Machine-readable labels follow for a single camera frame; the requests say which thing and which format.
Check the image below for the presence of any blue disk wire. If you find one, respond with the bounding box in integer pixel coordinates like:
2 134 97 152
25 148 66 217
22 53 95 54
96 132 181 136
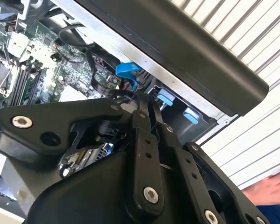
115 61 141 93

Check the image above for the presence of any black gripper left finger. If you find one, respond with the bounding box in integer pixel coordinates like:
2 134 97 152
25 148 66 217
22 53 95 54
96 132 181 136
0 93 166 217

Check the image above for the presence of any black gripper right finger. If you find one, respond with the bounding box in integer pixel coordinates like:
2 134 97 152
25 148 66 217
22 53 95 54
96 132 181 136
149 102 271 224

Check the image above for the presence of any person's right hand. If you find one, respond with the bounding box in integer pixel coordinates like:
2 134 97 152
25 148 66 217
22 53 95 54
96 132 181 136
243 168 280 208

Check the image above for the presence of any black disk wire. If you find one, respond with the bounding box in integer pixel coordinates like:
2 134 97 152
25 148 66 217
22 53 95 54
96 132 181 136
85 45 140 99

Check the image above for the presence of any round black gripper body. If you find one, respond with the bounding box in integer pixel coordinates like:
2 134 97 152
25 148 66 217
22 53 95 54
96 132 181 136
24 151 192 224

